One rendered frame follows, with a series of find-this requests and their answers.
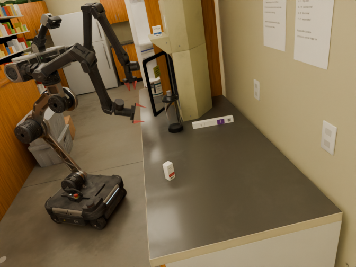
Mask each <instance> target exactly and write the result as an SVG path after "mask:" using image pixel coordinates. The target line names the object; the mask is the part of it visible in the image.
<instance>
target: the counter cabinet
mask: <svg viewBox="0 0 356 267"><path fill-rule="evenodd" d="M341 223H342V221H337V222H333V223H330V224H326V225H322V226H318V227H314V228H309V229H305V230H301V231H298V232H294V233H290V234H285V235H281V236H277V237H273V238H269V239H265V240H262V241H258V242H254V243H249V244H245V245H241V246H236V247H232V248H228V249H225V250H221V251H217V252H213V253H209V254H205V255H200V256H196V257H192V258H189V259H185V260H180V261H176V262H172V263H168V264H164V265H160V267H334V264H335V258H336V252H337V246H338V242H339V235H340V229H341Z"/></svg>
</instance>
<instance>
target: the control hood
mask: <svg viewBox="0 0 356 267"><path fill-rule="evenodd" d="M148 37H149V39H150V41H151V42H152V43H153V44H155V45H156V46H158V47H159V48H160V49H162V50H163V51H164V52H166V53H167V54H171V53H172V51H171V45H170V39H169V36H168V35H166V34H165V33H164V32H162V36H160V37H154V34H149V35H148Z"/></svg>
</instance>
